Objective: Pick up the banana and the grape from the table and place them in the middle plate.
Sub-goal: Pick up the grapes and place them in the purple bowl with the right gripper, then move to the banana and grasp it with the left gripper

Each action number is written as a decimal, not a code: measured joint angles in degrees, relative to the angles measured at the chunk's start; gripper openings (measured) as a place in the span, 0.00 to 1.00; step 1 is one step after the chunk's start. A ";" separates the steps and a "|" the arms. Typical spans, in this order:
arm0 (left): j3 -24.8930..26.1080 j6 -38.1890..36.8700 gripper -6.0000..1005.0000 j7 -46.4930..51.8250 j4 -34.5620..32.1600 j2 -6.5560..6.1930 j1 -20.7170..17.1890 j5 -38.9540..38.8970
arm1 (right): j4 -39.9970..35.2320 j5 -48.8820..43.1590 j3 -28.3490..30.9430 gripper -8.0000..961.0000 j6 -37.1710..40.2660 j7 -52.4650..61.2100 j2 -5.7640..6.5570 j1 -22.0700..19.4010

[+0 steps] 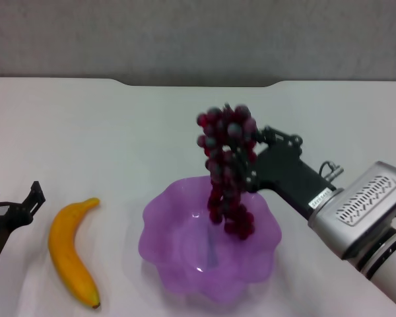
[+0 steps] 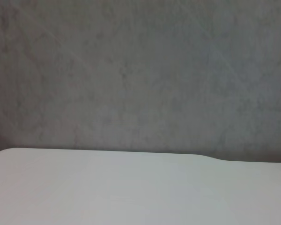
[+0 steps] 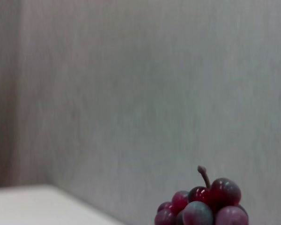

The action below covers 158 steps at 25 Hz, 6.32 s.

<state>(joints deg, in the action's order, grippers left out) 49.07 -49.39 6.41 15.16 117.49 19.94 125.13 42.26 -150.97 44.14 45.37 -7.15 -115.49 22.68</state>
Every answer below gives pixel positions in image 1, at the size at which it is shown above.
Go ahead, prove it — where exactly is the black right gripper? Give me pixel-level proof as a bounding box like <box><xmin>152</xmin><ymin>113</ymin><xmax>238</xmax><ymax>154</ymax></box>
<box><xmin>232</xmin><ymin>126</ymin><xmax>335</xmax><ymax>221</ymax></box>

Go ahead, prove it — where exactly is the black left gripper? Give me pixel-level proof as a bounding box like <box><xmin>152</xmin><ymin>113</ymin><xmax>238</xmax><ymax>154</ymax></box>
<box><xmin>0</xmin><ymin>180</ymin><xmax>47</xmax><ymax>259</ymax></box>

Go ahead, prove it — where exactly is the dark red grape bunch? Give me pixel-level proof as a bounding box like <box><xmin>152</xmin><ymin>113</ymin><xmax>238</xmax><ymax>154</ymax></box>
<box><xmin>196</xmin><ymin>102</ymin><xmax>260</xmax><ymax>241</ymax></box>

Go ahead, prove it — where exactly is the yellow banana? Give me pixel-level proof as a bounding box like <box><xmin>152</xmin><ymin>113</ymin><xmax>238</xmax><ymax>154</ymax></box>
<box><xmin>48</xmin><ymin>197</ymin><xmax>102</xmax><ymax>310</ymax></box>

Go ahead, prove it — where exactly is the purple translucent scalloped bowl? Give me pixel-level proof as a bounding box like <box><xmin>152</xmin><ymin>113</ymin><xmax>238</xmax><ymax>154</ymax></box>
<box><xmin>137</xmin><ymin>176</ymin><xmax>282</xmax><ymax>304</ymax></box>

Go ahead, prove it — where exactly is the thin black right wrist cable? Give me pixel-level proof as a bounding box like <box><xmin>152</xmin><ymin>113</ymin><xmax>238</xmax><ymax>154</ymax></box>
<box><xmin>319</xmin><ymin>160</ymin><xmax>345</xmax><ymax>182</ymax></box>

